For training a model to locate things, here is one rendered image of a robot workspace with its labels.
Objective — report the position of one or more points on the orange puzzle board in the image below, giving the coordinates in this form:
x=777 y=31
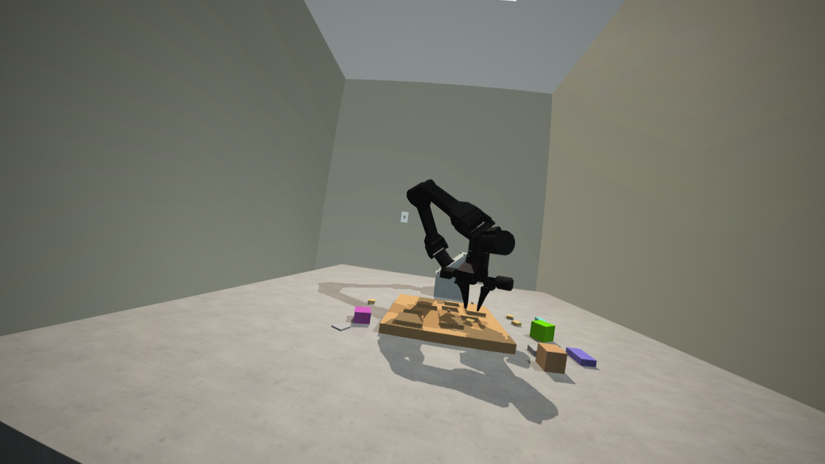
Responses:
x=441 y=321

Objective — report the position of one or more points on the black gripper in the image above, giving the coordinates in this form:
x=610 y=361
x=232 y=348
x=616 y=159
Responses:
x=490 y=284

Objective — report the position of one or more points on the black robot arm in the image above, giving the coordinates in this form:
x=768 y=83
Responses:
x=465 y=217

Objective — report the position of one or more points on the brown cube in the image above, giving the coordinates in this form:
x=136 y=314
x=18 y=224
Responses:
x=551 y=358

